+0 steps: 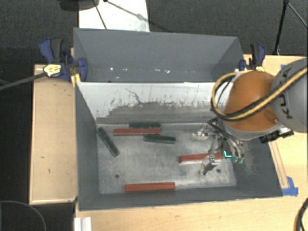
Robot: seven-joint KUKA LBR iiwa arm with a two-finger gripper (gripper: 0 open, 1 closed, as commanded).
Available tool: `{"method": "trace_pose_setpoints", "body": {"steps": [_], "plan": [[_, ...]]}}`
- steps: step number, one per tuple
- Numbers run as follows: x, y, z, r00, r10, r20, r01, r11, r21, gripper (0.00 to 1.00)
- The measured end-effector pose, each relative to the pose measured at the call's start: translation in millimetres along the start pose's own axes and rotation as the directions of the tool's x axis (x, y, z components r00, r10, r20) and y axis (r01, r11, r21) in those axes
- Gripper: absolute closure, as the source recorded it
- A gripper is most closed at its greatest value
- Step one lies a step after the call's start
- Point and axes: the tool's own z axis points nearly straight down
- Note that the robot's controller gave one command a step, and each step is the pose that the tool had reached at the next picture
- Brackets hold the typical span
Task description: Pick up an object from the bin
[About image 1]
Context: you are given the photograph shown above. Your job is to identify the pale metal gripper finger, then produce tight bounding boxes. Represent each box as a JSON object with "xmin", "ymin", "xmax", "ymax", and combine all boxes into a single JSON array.
[
  {"xmin": 199, "ymin": 154, "xmax": 220, "ymax": 176},
  {"xmin": 192, "ymin": 125, "xmax": 209, "ymax": 141}
]

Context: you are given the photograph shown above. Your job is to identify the red-brown flat block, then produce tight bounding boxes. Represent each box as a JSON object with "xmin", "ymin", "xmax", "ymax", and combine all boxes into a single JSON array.
[
  {"xmin": 113, "ymin": 128, "xmax": 161, "ymax": 137},
  {"xmin": 178, "ymin": 154, "xmax": 225, "ymax": 164},
  {"xmin": 124, "ymin": 181, "xmax": 176, "ymax": 193}
]

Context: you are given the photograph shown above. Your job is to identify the dark green flat block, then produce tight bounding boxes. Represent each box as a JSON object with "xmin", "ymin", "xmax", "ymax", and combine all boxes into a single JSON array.
[
  {"xmin": 143, "ymin": 134, "xmax": 177, "ymax": 145},
  {"xmin": 96, "ymin": 127, "xmax": 120, "ymax": 158},
  {"xmin": 128, "ymin": 121, "xmax": 162, "ymax": 129}
]

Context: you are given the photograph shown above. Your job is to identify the grey metal bin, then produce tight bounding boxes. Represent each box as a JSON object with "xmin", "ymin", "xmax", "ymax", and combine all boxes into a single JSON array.
[{"xmin": 73, "ymin": 27, "xmax": 283, "ymax": 211}]

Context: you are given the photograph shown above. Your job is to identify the pale wood board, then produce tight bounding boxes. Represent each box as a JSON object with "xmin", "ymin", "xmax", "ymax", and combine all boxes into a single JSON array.
[{"xmin": 28, "ymin": 64, "xmax": 79, "ymax": 205}]

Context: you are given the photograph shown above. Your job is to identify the black cylinder on white bracket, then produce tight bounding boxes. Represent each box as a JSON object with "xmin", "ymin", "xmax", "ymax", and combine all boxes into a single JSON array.
[{"xmin": 259, "ymin": 127, "xmax": 295, "ymax": 144}]

